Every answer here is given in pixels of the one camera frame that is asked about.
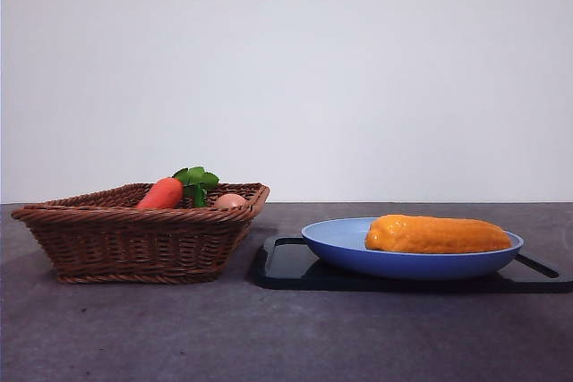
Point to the blue round plate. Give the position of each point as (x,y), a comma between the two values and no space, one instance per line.
(403,265)

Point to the yellow corn cob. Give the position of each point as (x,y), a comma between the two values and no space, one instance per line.
(438,234)

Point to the brown wicker basket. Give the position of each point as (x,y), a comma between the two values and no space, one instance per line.
(134,243)

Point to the pale brown egg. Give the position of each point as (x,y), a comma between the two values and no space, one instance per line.
(229,201)

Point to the black rectangular tray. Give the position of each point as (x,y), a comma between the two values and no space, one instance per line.
(286,265)

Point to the orange carrot with green leaves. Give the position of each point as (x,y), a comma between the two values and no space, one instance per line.
(163,192)

